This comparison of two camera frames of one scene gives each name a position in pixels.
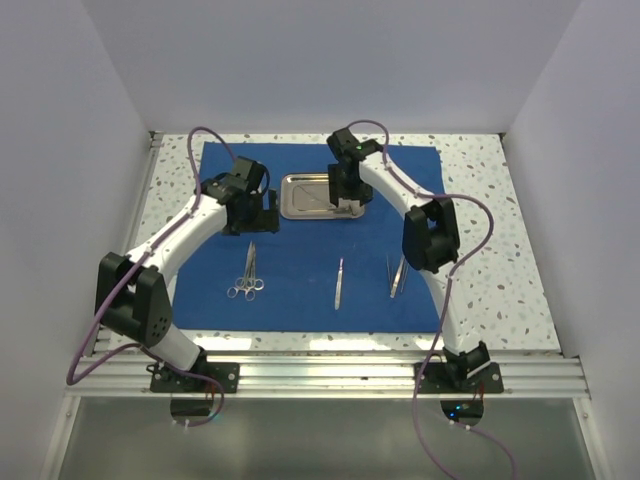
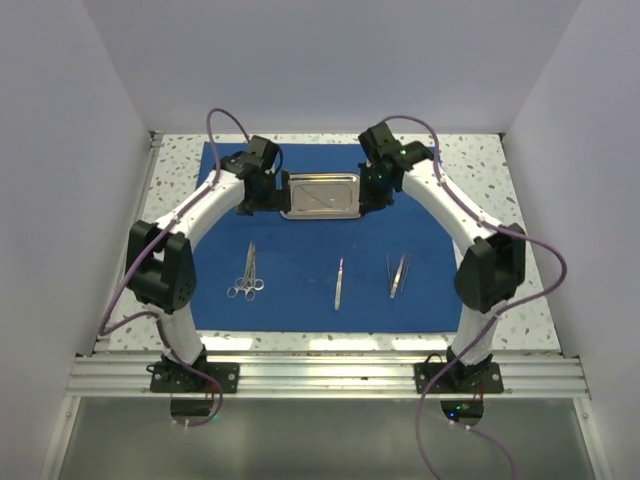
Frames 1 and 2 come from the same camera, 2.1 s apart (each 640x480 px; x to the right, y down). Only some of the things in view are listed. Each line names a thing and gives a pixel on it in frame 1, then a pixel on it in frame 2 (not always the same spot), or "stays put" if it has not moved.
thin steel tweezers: [404, 274] stays put
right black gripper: [364, 193] → [369, 202]
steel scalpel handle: [339, 285] stays put
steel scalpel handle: [354, 205] → [313, 195]
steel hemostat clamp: [249, 281] stays put
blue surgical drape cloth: [314, 275] stays put
